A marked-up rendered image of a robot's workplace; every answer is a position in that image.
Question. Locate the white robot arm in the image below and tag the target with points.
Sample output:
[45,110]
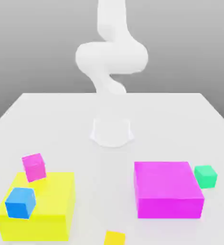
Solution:
[111,57]

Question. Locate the small pink cube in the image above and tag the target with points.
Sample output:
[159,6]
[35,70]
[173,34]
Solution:
[34,167]

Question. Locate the small green cube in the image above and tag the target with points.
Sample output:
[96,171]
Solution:
[206,176]

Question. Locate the small yellow cube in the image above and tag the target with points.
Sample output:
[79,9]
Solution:
[114,238]

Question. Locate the small blue cube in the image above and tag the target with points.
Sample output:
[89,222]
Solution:
[20,202]

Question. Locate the large magenta box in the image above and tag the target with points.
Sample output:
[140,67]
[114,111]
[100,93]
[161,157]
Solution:
[167,183]

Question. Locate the large yellow box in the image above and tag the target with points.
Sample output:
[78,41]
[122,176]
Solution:
[52,206]

